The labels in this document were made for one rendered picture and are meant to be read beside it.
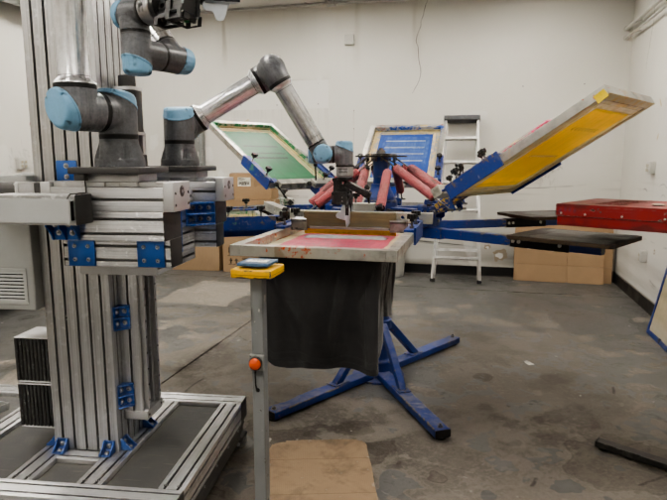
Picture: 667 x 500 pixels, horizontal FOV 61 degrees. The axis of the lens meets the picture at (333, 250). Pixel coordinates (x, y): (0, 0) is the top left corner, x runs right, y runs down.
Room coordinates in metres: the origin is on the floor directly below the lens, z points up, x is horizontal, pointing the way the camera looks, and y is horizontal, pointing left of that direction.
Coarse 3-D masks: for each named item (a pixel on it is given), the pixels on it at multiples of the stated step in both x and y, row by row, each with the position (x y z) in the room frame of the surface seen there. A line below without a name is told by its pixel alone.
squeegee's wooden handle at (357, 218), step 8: (304, 216) 2.50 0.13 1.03; (312, 216) 2.50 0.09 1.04; (320, 216) 2.49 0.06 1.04; (328, 216) 2.48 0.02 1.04; (352, 216) 2.45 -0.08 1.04; (360, 216) 2.44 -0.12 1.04; (368, 216) 2.44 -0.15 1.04; (376, 216) 2.43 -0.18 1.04; (384, 216) 2.42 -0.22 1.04; (392, 216) 2.41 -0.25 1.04; (312, 224) 2.50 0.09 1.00; (320, 224) 2.49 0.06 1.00; (328, 224) 2.48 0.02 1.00; (336, 224) 2.47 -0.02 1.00; (344, 224) 2.46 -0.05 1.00; (352, 224) 2.45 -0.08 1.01; (360, 224) 2.44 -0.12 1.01; (368, 224) 2.44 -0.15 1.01; (376, 224) 2.43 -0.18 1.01; (384, 224) 2.42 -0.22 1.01
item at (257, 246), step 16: (256, 240) 2.10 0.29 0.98; (272, 240) 2.27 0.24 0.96; (400, 240) 2.06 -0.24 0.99; (256, 256) 1.94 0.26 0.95; (272, 256) 1.92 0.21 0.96; (288, 256) 1.91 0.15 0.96; (304, 256) 1.89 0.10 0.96; (320, 256) 1.88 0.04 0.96; (336, 256) 1.87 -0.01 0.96; (352, 256) 1.85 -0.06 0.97; (368, 256) 1.84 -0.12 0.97; (384, 256) 1.83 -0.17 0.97; (400, 256) 1.89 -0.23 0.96
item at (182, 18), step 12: (156, 0) 1.48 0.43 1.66; (168, 0) 1.43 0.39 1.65; (180, 0) 1.41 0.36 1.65; (192, 0) 1.44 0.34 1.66; (156, 12) 1.48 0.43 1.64; (168, 12) 1.43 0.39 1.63; (180, 12) 1.41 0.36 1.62; (192, 12) 1.44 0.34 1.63; (156, 24) 1.47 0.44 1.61; (168, 24) 1.47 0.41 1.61; (180, 24) 1.47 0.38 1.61
